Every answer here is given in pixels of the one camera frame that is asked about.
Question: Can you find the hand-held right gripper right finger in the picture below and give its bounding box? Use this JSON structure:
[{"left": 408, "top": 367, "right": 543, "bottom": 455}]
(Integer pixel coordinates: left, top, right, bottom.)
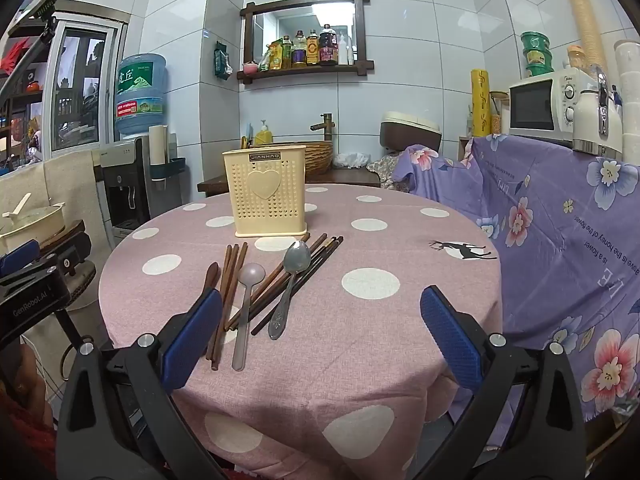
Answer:
[{"left": 420, "top": 285, "right": 586, "bottom": 480}]

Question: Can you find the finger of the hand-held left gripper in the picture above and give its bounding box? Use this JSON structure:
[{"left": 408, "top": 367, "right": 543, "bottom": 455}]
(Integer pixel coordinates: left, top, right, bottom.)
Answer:
[
  {"left": 35, "top": 232, "right": 93, "bottom": 281},
  {"left": 0, "top": 240, "right": 41, "bottom": 273}
]

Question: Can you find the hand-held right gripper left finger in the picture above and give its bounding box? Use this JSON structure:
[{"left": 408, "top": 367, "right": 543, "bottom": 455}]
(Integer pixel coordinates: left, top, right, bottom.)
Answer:
[{"left": 56, "top": 287, "right": 226, "bottom": 480}]

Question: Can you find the bunch of brown chopsticks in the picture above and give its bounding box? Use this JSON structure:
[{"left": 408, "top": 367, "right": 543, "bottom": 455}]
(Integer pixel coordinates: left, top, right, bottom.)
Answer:
[{"left": 206, "top": 232, "right": 345, "bottom": 372}]

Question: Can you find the wooden spoon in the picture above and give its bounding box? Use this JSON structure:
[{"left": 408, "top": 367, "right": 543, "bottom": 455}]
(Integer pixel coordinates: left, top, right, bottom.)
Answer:
[{"left": 202, "top": 261, "right": 221, "bottom": 302}]

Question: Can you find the translucent pink plastic spoon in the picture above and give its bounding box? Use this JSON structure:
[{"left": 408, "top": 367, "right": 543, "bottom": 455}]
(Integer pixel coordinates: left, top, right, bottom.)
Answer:
[{"left": 231, "top": 262, "right": 267, "bottom": 372}]

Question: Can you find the metal spoon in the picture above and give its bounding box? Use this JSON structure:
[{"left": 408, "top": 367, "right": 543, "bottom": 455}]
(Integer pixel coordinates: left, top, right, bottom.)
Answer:
[{"left": 267, "top": 240, "right": 312, "bottom": 341}]

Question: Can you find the cream perforated utensil holder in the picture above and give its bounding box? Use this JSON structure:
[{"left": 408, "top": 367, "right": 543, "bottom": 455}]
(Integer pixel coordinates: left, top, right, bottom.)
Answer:
[{"left": 222, "top": 145, "right": 312, "bottom": 238}]

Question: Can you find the person's left forearm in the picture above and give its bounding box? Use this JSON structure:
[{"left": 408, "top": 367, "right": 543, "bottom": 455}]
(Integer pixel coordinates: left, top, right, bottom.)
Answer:
[{"left": 0, "top": 350, "right": 57, "bottom": 480}]

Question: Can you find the cream cooking pot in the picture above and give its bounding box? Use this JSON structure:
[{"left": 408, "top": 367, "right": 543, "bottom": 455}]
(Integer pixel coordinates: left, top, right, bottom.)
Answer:
[{"left": 0, "top": 194, "right": 68, "bottom": 256}]

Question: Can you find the beige cloth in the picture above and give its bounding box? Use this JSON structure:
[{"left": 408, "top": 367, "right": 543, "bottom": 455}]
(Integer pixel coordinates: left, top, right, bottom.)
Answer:
[{"left": 0, "top": 150, "right": 111, "bottom": 261}]

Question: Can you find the water dispenser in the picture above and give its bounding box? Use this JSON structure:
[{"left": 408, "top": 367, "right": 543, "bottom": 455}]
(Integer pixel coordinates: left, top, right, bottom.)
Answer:
[{"left": 100, "top": 136, "right": 176, "bottom": 241}]

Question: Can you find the teal cup holder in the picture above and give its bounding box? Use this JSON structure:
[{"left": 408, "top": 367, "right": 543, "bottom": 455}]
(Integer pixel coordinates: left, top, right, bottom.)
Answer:
[{"left": 150, "top": 157, "right": 186, "bottom": 182}]

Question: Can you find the cream paper cup tube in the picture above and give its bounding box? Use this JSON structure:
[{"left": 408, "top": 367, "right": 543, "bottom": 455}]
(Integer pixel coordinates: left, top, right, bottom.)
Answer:
[{"left": 149, "top": 125, "right": 169, "bottom": 168}]

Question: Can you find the purple floral cloth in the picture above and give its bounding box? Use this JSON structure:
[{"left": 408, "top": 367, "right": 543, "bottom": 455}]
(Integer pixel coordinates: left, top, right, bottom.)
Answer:
[{"left": 392, "top": 135, "right": 640, "bottom": 451}]

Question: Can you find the cluttered shelf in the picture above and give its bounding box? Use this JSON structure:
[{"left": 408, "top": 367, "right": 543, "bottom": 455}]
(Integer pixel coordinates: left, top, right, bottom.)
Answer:
[{"left": 0, "top": 35, "right": 51, "bottom": 163}]

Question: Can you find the glass window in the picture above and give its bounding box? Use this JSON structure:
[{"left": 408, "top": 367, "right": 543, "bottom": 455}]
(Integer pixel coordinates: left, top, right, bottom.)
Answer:
[{"left": 50, "top": 15, "right": 126, "bottom": 153}]

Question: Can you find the blue water jug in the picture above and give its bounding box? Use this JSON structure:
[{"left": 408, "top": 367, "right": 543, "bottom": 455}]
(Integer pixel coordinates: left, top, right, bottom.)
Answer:
[{"left": 115, "top": 53, "right": 168, "bottom": 136}]

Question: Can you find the small floral cloth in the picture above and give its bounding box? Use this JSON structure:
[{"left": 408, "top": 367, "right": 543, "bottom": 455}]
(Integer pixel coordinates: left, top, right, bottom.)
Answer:
[{"left": 367, "top": 155, "right": 401, "bottom": 189}]

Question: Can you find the dark wooden counter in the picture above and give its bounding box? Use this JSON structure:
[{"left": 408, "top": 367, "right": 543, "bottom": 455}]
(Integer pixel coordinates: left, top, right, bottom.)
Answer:
[{"left": 197, "top": 166, "right": 383, "bottom": 196}]

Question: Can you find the white plastic bag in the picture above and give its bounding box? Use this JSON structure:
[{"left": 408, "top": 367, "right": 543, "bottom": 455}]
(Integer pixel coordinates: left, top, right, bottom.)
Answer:
[{"left": 334, "top": 152, "right": 371, "bottom": 169}]

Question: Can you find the brown and cream rice cooker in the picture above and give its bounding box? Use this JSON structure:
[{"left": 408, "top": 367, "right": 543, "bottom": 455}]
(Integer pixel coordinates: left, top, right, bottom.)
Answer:
[{"left": 380, "top": 112, "right": 443, "bottom": 153}]

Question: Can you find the woven pattern sink basin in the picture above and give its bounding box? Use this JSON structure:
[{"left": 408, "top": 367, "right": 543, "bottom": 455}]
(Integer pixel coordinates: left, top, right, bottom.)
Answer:
[{"left": 272, "top": 141, "right": 334, "bottom": 176}]

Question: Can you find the glass jar of beans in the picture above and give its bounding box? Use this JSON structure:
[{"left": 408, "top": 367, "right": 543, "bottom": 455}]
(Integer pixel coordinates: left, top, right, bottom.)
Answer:
[{"left": 490, "top": 91, "right": 510, "bottom": 135}]

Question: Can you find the yellow cling film roll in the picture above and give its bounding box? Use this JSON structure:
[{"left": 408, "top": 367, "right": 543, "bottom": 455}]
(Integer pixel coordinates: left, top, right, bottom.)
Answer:
[{"left": 470, "top": 67, "right": 491, "bottom": 137}]

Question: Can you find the green hanging packet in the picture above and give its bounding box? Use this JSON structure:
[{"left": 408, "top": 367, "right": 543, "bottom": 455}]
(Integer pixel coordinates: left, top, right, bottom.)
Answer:
[{"left": 215, "top": 41, "right": 234, "bottom": 80}]

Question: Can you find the bamboo style faucet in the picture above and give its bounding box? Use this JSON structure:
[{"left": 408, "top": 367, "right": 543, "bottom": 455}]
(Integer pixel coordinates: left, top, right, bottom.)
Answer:
[{"left": 310, "top": 112, "right": 334, "bottom": 142}]

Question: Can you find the white microwave oven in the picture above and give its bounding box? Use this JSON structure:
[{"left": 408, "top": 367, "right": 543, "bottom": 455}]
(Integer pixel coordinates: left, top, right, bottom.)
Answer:
[{"left": 509, "top": 70, "right": 596, "bottom": 143}]

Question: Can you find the white electric kettle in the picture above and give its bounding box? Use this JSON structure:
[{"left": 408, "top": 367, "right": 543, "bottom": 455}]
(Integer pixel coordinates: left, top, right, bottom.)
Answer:
[{"left": 572, "top": 65, "right": 626, "bottom": 156}]

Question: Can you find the stack of green noodle cups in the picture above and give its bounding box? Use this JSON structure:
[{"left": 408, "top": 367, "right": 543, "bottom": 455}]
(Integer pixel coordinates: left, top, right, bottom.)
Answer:
[{"left": 520, "top": 31, "right": 554, "bottom": 78}]

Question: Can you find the dark purple sauce bottle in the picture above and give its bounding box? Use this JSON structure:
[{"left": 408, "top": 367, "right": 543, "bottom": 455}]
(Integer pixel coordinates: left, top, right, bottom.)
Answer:
[{"left": 319, "top": 24, "right": 339, "bottom": 66}]

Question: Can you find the tall stack of paper cups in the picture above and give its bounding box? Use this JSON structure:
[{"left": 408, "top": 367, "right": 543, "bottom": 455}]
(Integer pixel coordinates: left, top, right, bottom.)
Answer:
[{"left": 557, "top": 0, "right": 609, "bottom": 76}]

